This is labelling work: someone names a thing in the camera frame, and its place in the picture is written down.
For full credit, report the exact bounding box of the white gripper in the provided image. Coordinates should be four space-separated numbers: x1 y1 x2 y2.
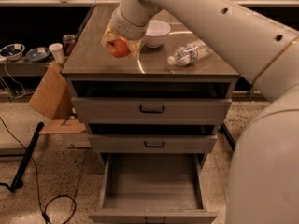
101 7 150 58

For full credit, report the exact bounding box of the red apple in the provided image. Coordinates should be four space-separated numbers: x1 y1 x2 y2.
107 36 131 58

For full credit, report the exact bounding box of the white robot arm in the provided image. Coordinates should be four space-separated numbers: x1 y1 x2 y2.
102 0 299 224

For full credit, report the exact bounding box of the top grey drawer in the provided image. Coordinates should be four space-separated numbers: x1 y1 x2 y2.
72 97 231 125

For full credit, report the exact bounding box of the grey drawer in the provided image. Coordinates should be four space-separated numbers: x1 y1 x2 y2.
88 135 217 154
72 97 231 125
90 154 217 224

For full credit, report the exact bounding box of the grey drawer cabinet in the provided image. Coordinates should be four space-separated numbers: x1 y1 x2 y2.
63 6 238 160

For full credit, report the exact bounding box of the middle grey drawer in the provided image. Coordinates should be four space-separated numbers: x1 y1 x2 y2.
88 135 217 154

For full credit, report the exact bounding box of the bottom grey drawer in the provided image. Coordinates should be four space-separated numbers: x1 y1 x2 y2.
90 154 217 224

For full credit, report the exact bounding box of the glass jar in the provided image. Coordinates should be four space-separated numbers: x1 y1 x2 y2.
63 35 76 55

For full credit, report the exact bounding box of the white paper cup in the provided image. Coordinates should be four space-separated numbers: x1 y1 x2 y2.
49 43 64 63

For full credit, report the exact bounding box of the clear plastic water bottle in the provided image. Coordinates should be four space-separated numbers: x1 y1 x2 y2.
167 40 211 66

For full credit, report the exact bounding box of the blue bowl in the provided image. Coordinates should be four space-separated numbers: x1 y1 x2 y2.
25 47 50 63

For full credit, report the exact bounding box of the brown cardboard box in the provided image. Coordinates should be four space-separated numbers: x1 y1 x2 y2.
29 62 86 134

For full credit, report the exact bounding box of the white bowl with items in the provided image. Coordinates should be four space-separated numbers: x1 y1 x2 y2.
0 43 25 61

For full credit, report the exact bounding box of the black stand leg right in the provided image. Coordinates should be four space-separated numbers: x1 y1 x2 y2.
220 124 235 150

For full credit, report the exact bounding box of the black stand leg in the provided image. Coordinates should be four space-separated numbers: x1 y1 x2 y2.
220 124 235 150
0 122 44 193

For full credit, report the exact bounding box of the black stand leg left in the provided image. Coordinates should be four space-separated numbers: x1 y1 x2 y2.
0 122 44 193

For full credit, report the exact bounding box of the black floor cable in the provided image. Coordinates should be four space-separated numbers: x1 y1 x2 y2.
0 116 78 224

